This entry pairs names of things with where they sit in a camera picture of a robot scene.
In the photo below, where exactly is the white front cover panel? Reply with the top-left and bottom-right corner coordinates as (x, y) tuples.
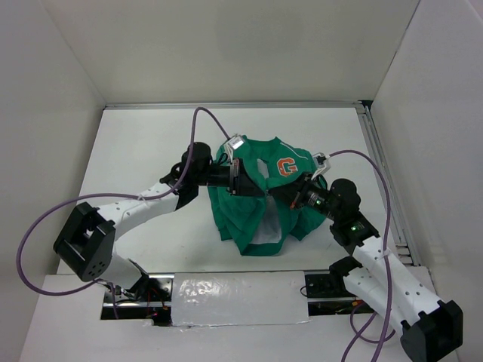
(171, 271), (309, 327)

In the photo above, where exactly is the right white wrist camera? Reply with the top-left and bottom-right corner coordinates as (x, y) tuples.
(312, 152), (331, 180)

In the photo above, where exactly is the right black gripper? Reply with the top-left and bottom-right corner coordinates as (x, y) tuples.
(269, 171), (341, 222)

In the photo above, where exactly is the green jacket with grey lining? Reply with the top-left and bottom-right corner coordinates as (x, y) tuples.
(208, 135), (325, 256)

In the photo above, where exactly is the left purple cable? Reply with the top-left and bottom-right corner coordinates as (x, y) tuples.
(17, 107), (233, 321)

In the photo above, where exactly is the black metal base rail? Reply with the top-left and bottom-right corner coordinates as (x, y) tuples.
(100, 271), (372, 327)

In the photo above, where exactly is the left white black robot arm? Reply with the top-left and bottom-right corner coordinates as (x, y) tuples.
(53, 136), (263, 301)

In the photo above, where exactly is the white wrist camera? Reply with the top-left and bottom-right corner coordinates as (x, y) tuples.
(223, 134), (245, 161)
(312, 152), (331, 180)

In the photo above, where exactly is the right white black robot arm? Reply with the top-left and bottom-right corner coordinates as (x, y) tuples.
(269, 175), (463, 361)

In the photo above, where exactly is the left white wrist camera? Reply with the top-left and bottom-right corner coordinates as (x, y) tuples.
(223, 134), (245, 161)

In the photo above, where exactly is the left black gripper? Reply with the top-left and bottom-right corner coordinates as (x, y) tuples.
(195, 158), (264, 197)

